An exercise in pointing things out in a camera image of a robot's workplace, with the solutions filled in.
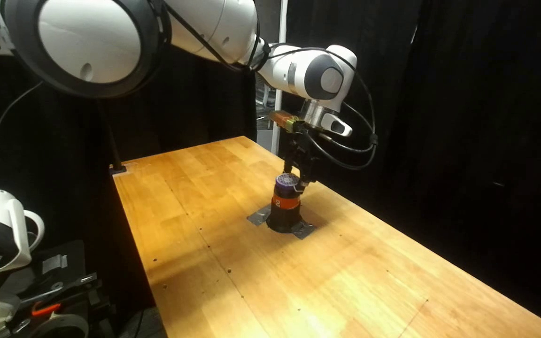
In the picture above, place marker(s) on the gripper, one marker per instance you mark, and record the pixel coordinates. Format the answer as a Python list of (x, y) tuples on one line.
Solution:
[(304, 145)]

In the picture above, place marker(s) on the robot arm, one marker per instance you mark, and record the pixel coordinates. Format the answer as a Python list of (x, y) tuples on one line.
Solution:
[(87, 42)]

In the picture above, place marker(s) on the white pole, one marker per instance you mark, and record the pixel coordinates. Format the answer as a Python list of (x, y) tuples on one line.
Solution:
[(280, 117)]

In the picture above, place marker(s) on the grey tape patch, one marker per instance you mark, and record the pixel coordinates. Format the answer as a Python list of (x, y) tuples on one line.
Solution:
[(259, 216)]

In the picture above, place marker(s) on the black curtain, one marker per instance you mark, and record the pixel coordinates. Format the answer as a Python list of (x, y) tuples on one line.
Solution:
[(463, 117)]

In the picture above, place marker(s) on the stand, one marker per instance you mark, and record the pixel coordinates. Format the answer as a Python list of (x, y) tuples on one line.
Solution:
[(114, 150)]

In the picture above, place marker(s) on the black equipment case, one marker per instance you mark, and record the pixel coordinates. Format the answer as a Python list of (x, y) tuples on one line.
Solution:
[(64, 281)]

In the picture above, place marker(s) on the roll of tape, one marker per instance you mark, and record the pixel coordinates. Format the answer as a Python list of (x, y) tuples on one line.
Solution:
[(61, 325)]

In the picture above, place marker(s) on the white headset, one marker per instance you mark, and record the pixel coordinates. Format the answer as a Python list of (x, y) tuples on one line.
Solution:
[(3, 225)]

